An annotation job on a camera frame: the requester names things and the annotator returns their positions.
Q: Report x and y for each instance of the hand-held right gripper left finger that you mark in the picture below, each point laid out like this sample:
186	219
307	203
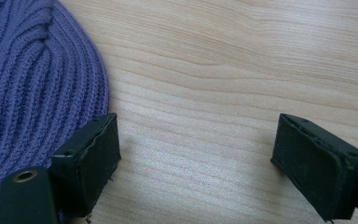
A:
87	174

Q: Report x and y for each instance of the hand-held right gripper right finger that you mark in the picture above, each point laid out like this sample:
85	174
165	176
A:
315	174

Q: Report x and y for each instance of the purple knitted sweater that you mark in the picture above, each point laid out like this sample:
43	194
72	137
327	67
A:
28	87

